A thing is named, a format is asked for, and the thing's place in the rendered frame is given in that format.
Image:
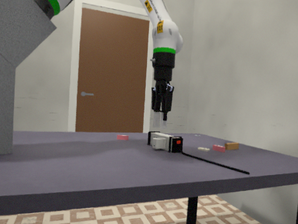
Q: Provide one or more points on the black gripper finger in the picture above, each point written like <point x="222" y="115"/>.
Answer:
<point x="166" y="104"/>
<point x="156" y="104"/>

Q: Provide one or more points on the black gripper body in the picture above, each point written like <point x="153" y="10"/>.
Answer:
<point x="163" y="76"/>

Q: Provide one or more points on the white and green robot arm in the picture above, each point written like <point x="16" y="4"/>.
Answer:
<point x="165" y="33"/>

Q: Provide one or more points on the small orange block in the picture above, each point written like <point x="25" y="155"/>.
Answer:
<point x="231" y="146"/>

